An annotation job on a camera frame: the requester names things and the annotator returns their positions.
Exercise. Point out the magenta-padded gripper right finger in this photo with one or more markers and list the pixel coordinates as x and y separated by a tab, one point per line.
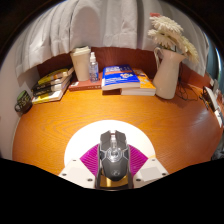
151	171

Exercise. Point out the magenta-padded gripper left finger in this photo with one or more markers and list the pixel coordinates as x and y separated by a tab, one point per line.
76	171

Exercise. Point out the black grey computer mouse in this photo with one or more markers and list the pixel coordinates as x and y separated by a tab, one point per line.
114	160

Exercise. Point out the round white yellow mouse pad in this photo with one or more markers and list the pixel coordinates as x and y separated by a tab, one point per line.
86	140

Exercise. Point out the black spine book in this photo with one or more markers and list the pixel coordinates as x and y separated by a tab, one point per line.
50	85
50	90

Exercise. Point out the dark red book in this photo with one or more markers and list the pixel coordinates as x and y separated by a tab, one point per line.
83	86

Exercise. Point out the white paper sheet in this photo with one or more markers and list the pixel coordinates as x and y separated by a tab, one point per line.
219	117

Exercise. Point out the dark green mug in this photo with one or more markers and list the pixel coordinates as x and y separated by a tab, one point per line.
24	101

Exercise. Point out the white flat device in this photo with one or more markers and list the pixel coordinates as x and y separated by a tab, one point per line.
210	98

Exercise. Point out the cream ceramic jug vase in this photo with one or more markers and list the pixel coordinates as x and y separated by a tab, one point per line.
166	78

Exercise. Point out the yellow cover book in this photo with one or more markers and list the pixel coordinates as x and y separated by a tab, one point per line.
55	76

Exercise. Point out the blue cover book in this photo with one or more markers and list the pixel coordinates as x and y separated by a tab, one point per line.
118	76

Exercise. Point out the clear sanitizer bottle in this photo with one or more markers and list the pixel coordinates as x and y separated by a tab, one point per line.
93	71

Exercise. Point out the cream lidded tumbler cup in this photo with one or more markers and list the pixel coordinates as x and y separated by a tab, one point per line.
81	65

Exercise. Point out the white flower bouquet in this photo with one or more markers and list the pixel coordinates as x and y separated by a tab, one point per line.
170	33

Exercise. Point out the white pleated curtain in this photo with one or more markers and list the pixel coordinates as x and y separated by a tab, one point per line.
100	23

